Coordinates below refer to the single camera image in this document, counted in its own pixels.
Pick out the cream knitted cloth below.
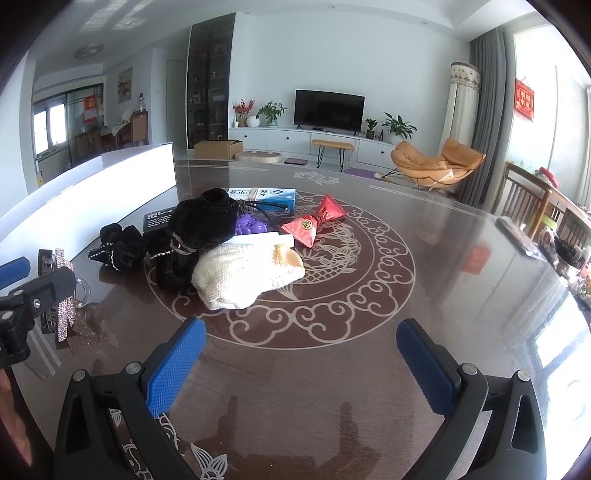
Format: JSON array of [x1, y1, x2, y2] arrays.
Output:
[[191, 244, 305, 311]]

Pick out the black text box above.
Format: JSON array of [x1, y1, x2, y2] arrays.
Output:
[[143, 207, 175, 233]]

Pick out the black fuzzy bow scrunchie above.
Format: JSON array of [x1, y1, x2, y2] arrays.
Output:
[[87, 188, 238, 292]]

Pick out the white sunscreen bottle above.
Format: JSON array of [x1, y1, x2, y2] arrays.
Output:
[[226, 232, 294, 248]]

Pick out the purple toy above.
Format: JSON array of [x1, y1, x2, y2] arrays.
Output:
[[235, 213, 267, 235]]

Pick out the red triangular pouch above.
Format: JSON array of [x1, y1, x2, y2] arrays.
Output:
[[280, 195, 346, 248]]

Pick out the blue white toothpaste box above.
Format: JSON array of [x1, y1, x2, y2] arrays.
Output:
[[226, 187, 297, 213]]

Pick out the black eyeglasses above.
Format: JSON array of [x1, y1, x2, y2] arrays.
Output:
[[240, 200, 291, 221]]

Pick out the white cardboard box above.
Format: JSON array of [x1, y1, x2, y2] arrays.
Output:
[[1, 143, 175, 265]]

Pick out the brown cardboard box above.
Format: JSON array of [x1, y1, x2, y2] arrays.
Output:
[[193, 140, 243, 160]]

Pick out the round beige floor mat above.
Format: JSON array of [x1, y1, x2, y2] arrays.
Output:
[[235, 150, 283, 164]]

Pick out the wooden dining chair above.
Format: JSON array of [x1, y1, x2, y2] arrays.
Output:
[[491, 162, 590, 249]]

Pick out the red flower vase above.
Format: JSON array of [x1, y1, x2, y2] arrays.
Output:
[[232, 99, 256, 127]]

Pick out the green potted plant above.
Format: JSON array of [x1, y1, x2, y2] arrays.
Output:
[[257, 101, 287, 127]]

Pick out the orange lounge chair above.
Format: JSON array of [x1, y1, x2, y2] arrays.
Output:
[[379, 138, 486, 191]]

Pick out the wooden bench stool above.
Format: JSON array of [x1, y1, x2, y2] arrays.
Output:
[[310, 138, 356, 173]]

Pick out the black glass display cabinet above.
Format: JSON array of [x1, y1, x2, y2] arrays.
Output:
[[186, 14, 235, 149]]

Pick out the white tv cabinet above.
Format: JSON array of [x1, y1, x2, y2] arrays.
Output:
[[228, 127, 394, 171]]

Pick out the black television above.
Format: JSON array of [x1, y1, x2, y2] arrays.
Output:
[[294, 90, 365, 132]]

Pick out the standing air conditioner cover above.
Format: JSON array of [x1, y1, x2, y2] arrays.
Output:
[[440, 62, 481, 149]]

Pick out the green plant right of tv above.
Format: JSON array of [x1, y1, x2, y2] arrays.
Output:
[[382, 112, 418, 143]]

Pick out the red window decoration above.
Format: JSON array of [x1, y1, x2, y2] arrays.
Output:
[[514, 79, 535, 121]]

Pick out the grey curtain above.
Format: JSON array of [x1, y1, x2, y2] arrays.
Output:
[[459, 27, 508, 208]]

